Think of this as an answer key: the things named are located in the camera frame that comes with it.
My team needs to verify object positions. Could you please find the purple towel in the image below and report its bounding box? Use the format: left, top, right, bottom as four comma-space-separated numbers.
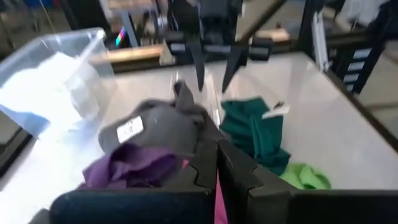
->
79, 142, 188, 190

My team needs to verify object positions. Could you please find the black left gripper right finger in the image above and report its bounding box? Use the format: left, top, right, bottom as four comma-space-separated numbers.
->
217, 139, 398, 224

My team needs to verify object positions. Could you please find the black rack with white labels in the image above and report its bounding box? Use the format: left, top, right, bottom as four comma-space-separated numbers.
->
326, 30, 398, 94

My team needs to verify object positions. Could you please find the pink towel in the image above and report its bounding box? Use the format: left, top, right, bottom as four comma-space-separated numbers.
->
182, 158, 228, 224

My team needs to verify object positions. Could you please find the dark green towel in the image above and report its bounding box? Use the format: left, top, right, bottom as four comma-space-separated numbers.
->
219, 96, 292, 177

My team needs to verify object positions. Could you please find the black frame post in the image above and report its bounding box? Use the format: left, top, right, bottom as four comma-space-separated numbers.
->
298, 0, 324, 57

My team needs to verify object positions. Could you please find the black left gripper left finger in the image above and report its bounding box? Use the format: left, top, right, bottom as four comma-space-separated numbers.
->
49, 139, 219, 224

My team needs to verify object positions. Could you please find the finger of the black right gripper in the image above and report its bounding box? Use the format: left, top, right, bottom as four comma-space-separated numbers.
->
186, 37, 206, 93
221, 45, 249, 94

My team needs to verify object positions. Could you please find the black table edge rail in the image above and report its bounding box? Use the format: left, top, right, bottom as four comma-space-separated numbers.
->
323, 68, 398, 153

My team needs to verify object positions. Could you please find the wooden bench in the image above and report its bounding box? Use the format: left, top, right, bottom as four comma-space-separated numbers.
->
90, 28, 290, 66

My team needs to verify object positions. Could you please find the clear plastic bin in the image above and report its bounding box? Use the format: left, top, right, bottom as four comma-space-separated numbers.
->
0, 27, 118, 141

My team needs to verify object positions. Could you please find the light green towel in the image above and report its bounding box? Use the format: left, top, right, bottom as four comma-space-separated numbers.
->
279, 163, 332, 190

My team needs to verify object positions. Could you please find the grey towel with white label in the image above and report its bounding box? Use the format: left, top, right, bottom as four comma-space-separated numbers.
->
98, 80, 225, 156

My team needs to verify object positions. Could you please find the black diagonal frame brace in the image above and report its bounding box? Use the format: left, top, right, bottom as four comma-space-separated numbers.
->
236, 0, 287, 44

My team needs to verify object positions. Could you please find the white strip on frame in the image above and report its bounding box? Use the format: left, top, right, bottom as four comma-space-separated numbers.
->
312, 11, 330, 72

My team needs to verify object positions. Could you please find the light blue towel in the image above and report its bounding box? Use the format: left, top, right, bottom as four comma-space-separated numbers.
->
0, 104, 50, 138

